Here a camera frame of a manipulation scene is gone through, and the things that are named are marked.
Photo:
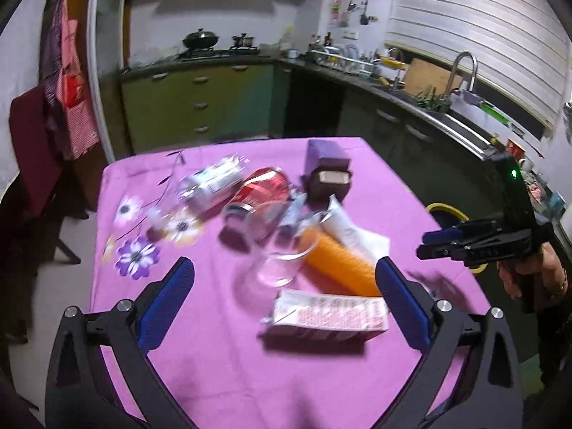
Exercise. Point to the red checked apron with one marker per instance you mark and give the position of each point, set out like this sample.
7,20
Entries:
71,98

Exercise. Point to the yellow rimmed bin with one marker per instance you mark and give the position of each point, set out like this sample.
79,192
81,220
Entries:
440,206

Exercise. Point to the pink floral tablecloth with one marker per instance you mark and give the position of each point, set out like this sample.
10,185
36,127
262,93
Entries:
223,366

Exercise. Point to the tall steel faucet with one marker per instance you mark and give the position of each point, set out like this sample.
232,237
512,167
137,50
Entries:
464,56

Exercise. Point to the purple box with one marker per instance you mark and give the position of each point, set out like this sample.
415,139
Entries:
324,154

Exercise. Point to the red drink can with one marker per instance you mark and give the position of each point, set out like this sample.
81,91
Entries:
266,187

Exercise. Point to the steel sink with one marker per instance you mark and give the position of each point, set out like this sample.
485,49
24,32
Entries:
464,129

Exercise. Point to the hanging kitchen utensils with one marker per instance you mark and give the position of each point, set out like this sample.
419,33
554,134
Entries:
353,9

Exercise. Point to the small black pot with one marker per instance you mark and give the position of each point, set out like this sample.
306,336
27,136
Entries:
243,41

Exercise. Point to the dish rack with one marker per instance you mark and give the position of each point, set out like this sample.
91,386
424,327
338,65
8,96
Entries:
344,60

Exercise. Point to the maroon chair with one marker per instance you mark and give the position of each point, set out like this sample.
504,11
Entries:
31,152

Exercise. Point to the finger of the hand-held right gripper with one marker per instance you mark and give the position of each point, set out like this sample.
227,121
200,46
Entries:
440,235
435,251

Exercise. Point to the wooden cutting board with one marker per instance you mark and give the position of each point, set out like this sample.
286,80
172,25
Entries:
429,76

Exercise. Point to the small steel faucet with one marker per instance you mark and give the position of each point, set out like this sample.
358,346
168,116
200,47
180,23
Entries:
395,53

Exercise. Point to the black wok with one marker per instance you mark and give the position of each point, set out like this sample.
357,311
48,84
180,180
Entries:
201,39

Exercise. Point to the red packet on counter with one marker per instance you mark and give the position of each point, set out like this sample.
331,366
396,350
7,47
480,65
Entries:
515,148

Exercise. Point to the white paper sheet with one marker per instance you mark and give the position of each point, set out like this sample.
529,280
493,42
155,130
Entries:
376,243

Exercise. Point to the pink and white carton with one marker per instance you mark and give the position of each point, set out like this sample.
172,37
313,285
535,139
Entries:
326,315

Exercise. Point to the purple sink caddy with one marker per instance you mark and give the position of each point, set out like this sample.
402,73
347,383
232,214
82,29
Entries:
469,96

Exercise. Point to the clear glass cup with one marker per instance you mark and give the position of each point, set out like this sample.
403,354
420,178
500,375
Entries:
277,268

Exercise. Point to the glass sliding door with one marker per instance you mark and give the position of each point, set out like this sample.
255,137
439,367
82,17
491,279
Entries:
107,53

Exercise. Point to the blue and white tube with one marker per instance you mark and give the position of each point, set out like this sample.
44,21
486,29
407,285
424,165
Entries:
292,210

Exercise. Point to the green plastic tray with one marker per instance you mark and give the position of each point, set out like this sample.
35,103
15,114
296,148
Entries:
494,114

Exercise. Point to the clear plastic bottle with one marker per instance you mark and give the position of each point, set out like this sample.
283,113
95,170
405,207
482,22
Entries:
210,183

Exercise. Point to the oil bottle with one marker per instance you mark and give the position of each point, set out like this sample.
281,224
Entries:
287,40

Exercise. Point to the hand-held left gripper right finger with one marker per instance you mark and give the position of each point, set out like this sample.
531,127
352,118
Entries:
402,308

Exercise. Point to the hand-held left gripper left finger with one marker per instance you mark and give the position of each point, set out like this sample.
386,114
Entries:
165,308

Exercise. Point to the green vegetables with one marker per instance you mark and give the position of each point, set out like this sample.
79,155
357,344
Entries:
429,98

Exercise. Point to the gas stove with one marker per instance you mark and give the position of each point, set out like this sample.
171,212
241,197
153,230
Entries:
219,52

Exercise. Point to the green drawer cabinet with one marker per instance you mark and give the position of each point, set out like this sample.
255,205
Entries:
201,98

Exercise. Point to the white window blind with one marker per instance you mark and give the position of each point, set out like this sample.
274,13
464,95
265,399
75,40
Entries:
482,31

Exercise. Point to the dark green base cabinets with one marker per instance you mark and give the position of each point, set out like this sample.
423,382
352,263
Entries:
380,125

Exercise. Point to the person's right hand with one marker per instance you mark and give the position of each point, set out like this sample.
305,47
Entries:
554,268

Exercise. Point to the dark brown box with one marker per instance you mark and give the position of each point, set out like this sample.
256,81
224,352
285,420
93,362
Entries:
333,187

